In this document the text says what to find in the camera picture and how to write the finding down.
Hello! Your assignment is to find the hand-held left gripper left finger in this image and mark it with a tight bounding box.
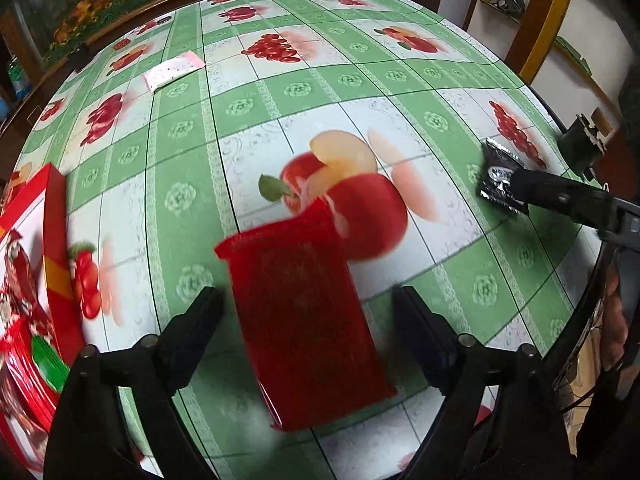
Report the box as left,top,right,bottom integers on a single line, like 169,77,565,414
45,285,226,480

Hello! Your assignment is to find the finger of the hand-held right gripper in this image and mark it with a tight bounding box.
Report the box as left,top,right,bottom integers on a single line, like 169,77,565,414
510,167,624,229

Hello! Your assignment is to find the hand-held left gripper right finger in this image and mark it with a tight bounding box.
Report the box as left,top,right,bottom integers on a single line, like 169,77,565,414
392,285,572,480

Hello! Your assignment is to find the black snack packet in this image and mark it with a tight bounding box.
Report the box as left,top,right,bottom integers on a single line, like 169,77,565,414
477,137,531,217

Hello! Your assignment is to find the red gift box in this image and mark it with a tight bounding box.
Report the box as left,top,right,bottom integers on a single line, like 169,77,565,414
0,162,87,476

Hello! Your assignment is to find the black clamp with tan block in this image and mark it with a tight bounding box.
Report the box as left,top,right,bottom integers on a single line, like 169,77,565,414
557,110,616,178

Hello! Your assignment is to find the green flat item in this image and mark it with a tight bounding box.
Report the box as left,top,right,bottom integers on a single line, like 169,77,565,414
552,35,592,74

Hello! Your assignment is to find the green fruit print tablecloth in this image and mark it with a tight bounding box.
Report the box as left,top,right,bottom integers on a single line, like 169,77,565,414
10,0,609,480

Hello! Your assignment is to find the pink white packet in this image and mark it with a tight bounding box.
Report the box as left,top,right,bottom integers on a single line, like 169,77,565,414
144,51,206,92

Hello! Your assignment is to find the wooden shelf unit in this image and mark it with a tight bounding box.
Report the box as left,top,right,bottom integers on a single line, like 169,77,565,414
0,10,56,146

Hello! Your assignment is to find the clear plastic bottle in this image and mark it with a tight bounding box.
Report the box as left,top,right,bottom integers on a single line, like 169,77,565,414
5,57,32,102

